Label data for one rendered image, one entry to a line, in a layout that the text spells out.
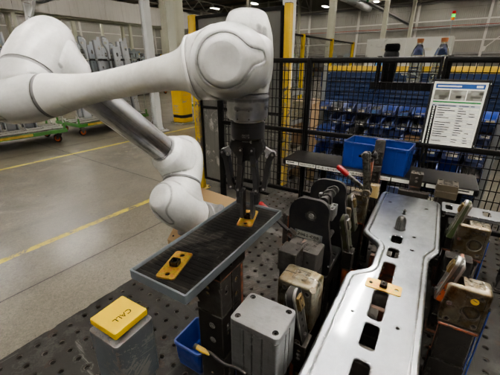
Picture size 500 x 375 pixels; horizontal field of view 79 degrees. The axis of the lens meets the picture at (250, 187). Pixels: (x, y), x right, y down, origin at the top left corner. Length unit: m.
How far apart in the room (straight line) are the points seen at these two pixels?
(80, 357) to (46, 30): 0.92
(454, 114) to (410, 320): 1.14
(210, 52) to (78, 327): 1.04
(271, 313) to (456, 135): 1.37
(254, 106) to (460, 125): 1.25
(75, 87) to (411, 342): 0.88
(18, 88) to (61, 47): 0.19
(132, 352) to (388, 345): 0.48
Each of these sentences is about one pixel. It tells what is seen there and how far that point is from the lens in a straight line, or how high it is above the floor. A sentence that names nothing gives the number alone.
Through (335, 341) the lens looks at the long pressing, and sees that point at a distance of 0.71.
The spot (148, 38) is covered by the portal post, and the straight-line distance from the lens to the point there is 7.60.
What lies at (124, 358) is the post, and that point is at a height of 1.11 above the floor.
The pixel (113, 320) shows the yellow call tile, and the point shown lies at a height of 1.16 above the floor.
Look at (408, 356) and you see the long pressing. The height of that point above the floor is 1.00.
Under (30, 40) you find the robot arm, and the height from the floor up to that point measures 1.57.
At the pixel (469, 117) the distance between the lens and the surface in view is 1.73.
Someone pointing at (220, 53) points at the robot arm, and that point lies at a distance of 0.44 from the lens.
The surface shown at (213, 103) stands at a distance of 3.63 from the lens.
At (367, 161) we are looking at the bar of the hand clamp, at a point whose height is 1.19.
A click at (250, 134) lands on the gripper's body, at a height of 1.38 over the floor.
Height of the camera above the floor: 1.52
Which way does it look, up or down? 22 degrees down
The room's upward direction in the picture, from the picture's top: straight up
